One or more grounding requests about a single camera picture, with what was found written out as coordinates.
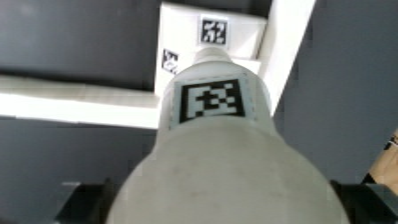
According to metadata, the white lamp bulb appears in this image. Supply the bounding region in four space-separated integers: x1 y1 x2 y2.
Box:
107 48 350 224

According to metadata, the white L-shaped fence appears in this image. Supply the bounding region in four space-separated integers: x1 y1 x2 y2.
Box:
0 0 316 129

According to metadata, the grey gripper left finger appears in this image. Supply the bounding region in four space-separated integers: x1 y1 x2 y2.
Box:
53 179 116 224

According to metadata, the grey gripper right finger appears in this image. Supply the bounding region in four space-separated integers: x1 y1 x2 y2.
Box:
331 181 398 224

